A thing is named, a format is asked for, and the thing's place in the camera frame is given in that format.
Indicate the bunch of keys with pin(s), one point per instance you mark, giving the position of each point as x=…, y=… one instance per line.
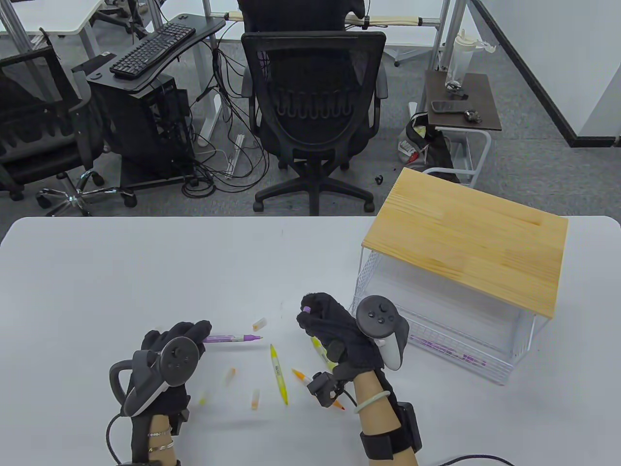
x=471, y=116

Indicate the person's right forearm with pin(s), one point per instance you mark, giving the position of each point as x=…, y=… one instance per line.
x=383, y=422

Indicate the purple double-ended highlighter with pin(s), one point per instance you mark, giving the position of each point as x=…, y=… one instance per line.
x=233, y=338
x=446, y=353

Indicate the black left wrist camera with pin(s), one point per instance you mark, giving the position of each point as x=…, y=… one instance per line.
x=180, y=421

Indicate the black mesh office chair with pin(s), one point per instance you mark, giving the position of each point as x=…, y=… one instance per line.
x=43, y=145
x=315, y=77

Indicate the white desk leg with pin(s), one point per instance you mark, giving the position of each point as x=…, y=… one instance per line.
x=217, y=104

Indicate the person's left forearm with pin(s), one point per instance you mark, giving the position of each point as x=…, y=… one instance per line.
x=160, y=422

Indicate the small black floor object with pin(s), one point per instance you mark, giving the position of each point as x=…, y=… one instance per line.
x=379, y=179

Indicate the white desk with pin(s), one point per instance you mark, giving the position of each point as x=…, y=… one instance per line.
x=48, y=14

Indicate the person's left hand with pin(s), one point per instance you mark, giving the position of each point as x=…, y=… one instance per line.
x=184, y=329

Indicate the white power strip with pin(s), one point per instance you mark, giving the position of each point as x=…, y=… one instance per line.
x=236, y=155

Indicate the black computer tower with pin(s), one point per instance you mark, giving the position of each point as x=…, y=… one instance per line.
x=145, y=131

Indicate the black keyboard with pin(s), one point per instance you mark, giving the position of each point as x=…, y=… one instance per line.
x=153, y=48

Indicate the clear orange highlighter cap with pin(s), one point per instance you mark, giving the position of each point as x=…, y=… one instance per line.
x=254, y=400
x=230, y=376
x=259, y=324

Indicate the clear tumbler bottle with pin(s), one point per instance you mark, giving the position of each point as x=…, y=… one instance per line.
x=458, y=58

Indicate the dark floor bag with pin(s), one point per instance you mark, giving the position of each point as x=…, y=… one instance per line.
x=432, y=145

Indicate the wooden basket lid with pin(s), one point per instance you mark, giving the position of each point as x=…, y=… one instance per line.
x=465, y=242

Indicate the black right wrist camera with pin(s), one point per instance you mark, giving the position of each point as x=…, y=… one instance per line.
x=325, y=388

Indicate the black right hand controller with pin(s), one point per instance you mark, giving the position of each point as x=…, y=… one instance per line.
x=381, y=316

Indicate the brown side table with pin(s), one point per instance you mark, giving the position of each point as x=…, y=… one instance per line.
x=485, y=92

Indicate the pale green bangle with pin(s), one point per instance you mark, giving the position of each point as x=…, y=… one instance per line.
x=372, y=400

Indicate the grey metal post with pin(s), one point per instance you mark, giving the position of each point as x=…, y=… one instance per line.
x=439, y=34

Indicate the black right wrist module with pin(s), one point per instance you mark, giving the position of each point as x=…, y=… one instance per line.
x=410, y=422

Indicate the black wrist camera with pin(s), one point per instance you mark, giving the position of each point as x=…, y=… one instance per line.
x=325, y=388
x=180, y=421

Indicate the black curved desk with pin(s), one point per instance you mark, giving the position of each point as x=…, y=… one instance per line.
x=204, y=26

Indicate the orange double-ended highlighter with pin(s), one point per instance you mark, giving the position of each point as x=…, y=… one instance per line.
x=302, y=376

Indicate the yellow double-ended highlighter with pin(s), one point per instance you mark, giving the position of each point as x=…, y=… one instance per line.
x=321, y=350
x=279, y=376

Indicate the person's right hand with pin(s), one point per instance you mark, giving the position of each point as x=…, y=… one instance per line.
x=330, y=320

